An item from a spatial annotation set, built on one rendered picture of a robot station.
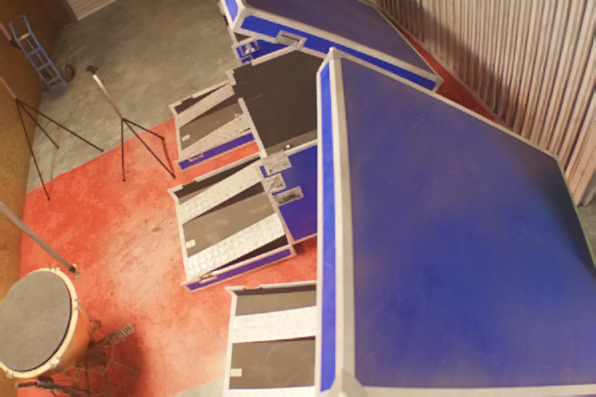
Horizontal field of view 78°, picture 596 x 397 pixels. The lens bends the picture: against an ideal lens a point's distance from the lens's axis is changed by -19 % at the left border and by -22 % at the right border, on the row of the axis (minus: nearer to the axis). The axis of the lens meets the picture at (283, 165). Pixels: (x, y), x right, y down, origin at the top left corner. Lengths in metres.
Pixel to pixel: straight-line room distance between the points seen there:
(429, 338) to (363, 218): 0.32
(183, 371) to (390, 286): 2.18
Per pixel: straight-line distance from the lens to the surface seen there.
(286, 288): 2.84
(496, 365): 1.14
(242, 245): 3.06
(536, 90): 3.16
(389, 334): 0.94
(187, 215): 3.50
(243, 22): 1.79
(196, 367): 2.96
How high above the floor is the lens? 2.59
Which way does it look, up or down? 47 degrees down
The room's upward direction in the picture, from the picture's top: 22 degrees counter-clockwise
